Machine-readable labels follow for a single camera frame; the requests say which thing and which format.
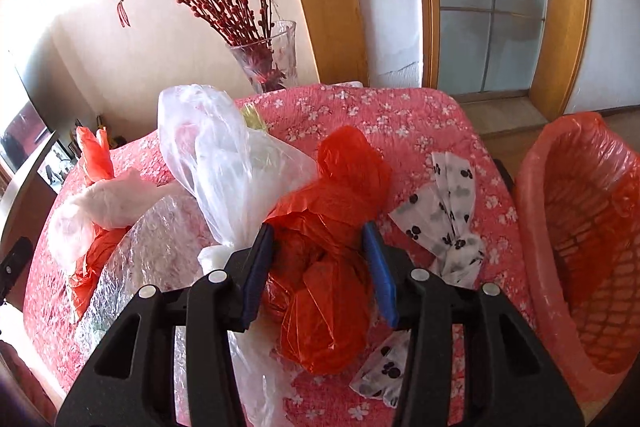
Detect clear bubble wrap sheet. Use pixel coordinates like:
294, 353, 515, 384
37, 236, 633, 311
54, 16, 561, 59
74, 193, 222, 427

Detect large orange plastic bag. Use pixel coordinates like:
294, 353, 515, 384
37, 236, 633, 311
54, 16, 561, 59
67, 127, 129, 321

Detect black television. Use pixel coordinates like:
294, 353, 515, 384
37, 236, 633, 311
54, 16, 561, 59
0, 66, 51, 176

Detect white plastic bag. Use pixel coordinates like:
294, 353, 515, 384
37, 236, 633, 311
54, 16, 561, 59
157, 84, 316, 426
48, 169, 186, 275

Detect red lined trash basket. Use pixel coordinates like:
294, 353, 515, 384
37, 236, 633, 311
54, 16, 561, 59
514, 113, 639, 403

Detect dark wooden tv cabinet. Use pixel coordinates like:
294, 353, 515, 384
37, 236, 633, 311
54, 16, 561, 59
1, 132, 58, 311

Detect glass vase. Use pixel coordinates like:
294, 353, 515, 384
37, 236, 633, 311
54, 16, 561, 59
230, 20, 298, 94

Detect pink floral tablecloth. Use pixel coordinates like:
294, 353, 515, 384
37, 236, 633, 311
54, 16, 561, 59
24, 84, 535, 426

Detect small orange plastic bag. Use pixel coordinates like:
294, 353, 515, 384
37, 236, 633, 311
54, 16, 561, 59
262, 126, 392, 375

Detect olive paw print bag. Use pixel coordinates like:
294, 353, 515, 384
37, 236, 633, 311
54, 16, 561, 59
241, 103, 268, 132

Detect white paw print bag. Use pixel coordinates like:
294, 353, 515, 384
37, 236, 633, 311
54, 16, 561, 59
350, 152, 485, 409

